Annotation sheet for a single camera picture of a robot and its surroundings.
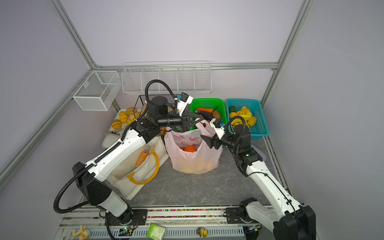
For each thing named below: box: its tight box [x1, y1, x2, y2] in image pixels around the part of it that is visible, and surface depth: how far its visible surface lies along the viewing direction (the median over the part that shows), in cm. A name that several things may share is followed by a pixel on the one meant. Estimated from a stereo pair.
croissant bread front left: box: [111, 119, 122, 130], surface depth 111 cm
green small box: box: [146, 223, 165, 240], surface depth 70 cm
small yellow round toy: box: [196, 227, 208, 238], surface depth 69 cm
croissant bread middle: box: [119, 111, 129, 124], surface depth 118 cm
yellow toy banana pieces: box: [71, 225, 90, 240], surface depth 70 cm
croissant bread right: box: [126, 107, 141, 125], surface depth 118 cm
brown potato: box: [211, 109, 222, 119], surface depth 114 cm
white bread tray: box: [102, 108, 145, 148], surface depth 113 cm
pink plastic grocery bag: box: [164, 119, 223, 174], surface depth 80 cm
